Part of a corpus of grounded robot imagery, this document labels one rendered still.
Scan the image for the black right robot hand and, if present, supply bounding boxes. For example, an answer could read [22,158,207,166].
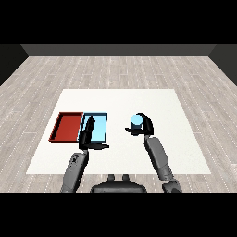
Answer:
[124,112,155,137]

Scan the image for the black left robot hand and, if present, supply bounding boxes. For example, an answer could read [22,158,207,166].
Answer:
[78,115,110,151]

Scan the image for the small blue can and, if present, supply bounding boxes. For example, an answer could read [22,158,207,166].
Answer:
[130,114,143,131]

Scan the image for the light blue shallow open box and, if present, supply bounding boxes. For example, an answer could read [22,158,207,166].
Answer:
[77,111,108,143]

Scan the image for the red shallow open box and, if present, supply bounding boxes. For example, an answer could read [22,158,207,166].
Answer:
[48,111,84,143]

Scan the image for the dark grey robot body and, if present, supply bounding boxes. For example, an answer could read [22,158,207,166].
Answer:
[90,174,148,193]

